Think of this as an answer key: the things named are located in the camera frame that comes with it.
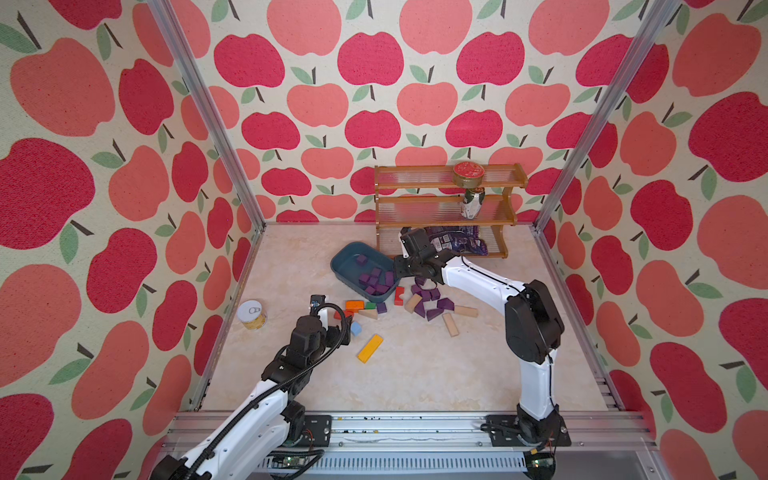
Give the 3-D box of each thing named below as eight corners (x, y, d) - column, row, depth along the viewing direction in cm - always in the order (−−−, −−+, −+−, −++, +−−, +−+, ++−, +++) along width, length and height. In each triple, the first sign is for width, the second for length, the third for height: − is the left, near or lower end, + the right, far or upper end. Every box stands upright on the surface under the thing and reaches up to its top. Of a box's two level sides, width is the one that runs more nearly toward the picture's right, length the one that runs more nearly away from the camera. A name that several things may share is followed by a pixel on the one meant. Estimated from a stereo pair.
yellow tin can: (239, 330, 94) (231, 321, 89) (246, 309, 99) (239, 299, 94) (264, 330, 94) (258, 321, 89) (270, 309, 99) (264, 299, 94)
